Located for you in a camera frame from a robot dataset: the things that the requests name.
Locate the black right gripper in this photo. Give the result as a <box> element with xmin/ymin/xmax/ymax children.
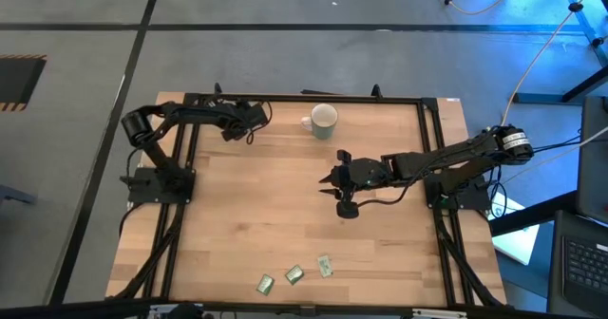
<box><xmin>318</xmin><ymin>150</ymin><xmax>394</xmax><ymax>202</ymax></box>

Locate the pale green Stevia packet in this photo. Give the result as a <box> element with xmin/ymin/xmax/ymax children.
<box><xmin>316</xmin><ymin>254</ymin><xmax>334</xmax><ymax>278</ymax></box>

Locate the dark green Truvia packet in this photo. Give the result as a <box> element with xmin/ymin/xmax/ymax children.
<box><xmin>284</xmin><ymin>264</ymin><xmax>306</xmax><ymax>287</ymax></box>
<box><xmin>256</xmin><ymin>273</ymin><xmax>276</xmax><ymax>297</ymax></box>

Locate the teal ceramic mug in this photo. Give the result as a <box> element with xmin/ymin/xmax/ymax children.
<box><xmin>300</xmin><ymin>103</ymin><xmax>339</xmax><ymax>141</ymax></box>

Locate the white box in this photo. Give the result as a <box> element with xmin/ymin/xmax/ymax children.
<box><xmin>488</xmin><ymin>193</ymin><xmax>542</xmax><ymax>267</ymax></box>

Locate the black diagonal bar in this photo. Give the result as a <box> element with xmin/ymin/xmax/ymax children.
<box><xmin>488</xmin><ymin>190</ymin><xmax>579</xmax><ymax>237</ymax></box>

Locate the blue-lit metal stand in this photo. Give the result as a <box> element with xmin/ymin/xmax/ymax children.
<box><xmin>512</xmin><ymin>0</ymin><xmax>608</xmax><ymax>104</ymax></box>

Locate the hazard striped floor hatch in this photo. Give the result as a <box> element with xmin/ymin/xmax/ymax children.
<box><xmin>0</xmin><ymin>54</ymin><xmax>48</xmax><ymax>113</ymax></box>

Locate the grey chair base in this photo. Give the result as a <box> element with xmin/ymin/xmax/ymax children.
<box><xmin>0</xmin><ymin>184</ymin><xmax>38</xmax><ymax>206</ymax></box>

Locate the dark laptop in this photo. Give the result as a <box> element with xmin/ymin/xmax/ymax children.
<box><xmin>545</xmin><ymin>209</ymin><xmax>608</xmax><ymax>318</ymax></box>

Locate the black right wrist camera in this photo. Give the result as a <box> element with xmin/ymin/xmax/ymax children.
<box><xmin>335</xmin><ymin>199</ymin><xmax>361</xmax><ymax>220</ymax></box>

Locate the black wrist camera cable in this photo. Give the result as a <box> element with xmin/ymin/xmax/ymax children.
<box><xmin>245</xmin><ymin>101</ymin><xmax>274</xmax><ymax>145</ymax></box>
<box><xmin>355</xmin><ymin>176</ymin><xmax>419</xmax><ymax>209</ymax></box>

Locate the black aluminium table frame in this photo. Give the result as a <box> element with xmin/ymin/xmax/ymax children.
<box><xmin>106</xmin><ymin>82</ymin><xmax>507</xmax><ymax>310</ymax></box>

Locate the beige cable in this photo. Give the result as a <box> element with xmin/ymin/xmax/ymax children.
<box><xmin>545</xmin><ymin>126</ymin><xmax>608</xmax><ymax>163</ymax></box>
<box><xmin>498</xmin><ymin>0</ymin><xmax>608</xmax><ymax>130</ymax></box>

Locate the black camera rig beam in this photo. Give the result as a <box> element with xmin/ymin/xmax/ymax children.
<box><xmin>0</xmin><ymin>299</ymin><xmax>608</xmax><ymax>319</ymax></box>

